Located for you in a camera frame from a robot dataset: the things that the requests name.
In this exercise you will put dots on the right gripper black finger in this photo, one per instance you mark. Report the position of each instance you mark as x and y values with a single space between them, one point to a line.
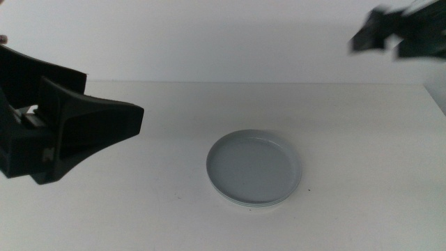
373 31
425 49

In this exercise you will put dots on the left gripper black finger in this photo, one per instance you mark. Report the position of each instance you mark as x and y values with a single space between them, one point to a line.
35 73
94 122

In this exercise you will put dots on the grey shallow bowl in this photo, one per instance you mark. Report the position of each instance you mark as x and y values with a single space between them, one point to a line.
252 167

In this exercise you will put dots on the white shallow bowl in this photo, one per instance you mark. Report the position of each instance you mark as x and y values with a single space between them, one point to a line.
256 207

